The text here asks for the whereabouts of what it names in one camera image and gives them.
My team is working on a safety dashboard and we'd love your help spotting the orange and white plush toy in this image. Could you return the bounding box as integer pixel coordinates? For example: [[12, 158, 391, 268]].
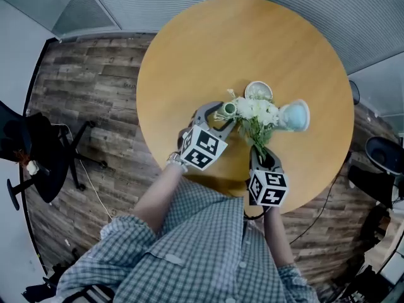
[[14, 150, 40, 176]]

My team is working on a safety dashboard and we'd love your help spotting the person's right forearm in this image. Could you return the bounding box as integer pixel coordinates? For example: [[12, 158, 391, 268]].
[[263, 205, 296, 268]]

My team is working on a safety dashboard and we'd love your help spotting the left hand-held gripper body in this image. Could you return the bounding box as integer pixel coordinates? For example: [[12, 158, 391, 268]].
[[179, 114, 229, 172]]

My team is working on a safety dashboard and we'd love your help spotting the checkered shirt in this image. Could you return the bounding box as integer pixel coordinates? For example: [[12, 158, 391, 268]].
[[56, 175, 320, 303]]

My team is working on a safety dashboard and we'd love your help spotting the black floor cable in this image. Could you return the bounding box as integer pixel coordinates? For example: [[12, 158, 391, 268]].
[[288, 151, 352, 246]]

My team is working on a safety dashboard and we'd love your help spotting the white round vase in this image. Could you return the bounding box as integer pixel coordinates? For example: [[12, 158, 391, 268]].
[[244, 80, 274, 102]]

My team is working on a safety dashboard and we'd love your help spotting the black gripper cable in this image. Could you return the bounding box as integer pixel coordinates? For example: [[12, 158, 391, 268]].
[[244, 205, 270, 221]]

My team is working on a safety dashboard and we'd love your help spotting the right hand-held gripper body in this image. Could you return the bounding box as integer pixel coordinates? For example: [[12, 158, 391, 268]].
[[247, 165, 290, 208]]

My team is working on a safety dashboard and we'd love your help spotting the person's left forearm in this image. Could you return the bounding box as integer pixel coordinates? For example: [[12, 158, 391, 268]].
[[132, 161, 190, 235]]

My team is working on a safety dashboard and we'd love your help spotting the white floor cable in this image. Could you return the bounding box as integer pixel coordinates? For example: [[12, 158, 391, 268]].
[[78, 158, 114, 221]]

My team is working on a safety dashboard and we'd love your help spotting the black office chair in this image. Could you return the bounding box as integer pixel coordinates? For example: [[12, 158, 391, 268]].
[[0, 100, 109, 211]]

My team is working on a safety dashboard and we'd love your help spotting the pale blue vase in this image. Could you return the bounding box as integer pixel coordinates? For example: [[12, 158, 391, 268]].
[[278, 98, 311, 133]]

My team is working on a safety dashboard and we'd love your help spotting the silver wrist bracelet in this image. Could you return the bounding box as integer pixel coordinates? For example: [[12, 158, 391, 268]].
[[166, 151, 189, 174]]

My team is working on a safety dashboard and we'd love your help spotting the black round fan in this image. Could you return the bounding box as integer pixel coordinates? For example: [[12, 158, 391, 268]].
[[348, 80, 361, 106]]

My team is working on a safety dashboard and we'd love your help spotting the white flowers bouquet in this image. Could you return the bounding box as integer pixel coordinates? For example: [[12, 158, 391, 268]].
[[213, 88, 280, 162]]

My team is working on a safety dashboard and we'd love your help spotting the black swivel chair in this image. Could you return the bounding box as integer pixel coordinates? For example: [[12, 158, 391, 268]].
[[347, 136, 404, 208]]

